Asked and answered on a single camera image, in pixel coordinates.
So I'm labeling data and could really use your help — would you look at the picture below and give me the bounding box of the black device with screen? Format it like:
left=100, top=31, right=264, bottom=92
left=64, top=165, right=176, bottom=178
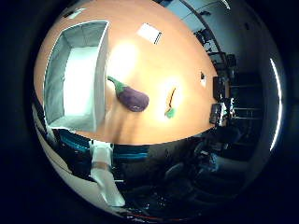
left=208, top=103, right=228, bottom=126

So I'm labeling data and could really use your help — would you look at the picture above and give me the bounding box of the red cable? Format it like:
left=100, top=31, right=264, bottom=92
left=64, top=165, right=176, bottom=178
left=130, top=213, right=176, bottom=221

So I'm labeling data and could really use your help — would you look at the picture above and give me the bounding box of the purple plush eggplant toy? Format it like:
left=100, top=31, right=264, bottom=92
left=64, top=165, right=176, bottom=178
left=107, top=75, right=150, bottom=113

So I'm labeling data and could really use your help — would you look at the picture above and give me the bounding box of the large white paper tag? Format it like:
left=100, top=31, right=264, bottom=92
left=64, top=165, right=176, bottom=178
left=135, top=21, right=163, bottom=45

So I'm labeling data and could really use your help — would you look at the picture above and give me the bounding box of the grey fabric container bin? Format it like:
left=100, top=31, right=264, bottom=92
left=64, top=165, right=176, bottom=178
left=42, top=20, right=110, bottom=133

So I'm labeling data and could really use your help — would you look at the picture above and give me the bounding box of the long ceiling light strip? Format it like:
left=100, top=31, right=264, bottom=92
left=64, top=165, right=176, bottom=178
left=269, top=57, right=283, bottom=152

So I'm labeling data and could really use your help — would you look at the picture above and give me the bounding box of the orange plush carrot toy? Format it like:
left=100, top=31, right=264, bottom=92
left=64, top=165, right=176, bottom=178
left=164, top=87, right=178, bottom=119

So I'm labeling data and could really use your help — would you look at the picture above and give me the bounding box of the seated person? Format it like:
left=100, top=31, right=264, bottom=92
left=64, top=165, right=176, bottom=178
left=199, top=148, right=246, bottom=175

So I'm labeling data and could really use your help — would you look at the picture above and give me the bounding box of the blue table frame rail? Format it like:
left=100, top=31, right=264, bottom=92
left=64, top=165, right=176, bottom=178
left=59, top=130, right=150, bottom=161

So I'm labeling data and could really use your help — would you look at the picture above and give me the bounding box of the black monitor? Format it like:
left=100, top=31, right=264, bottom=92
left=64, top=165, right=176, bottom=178
left=212, top=76, right=230, bottom=101

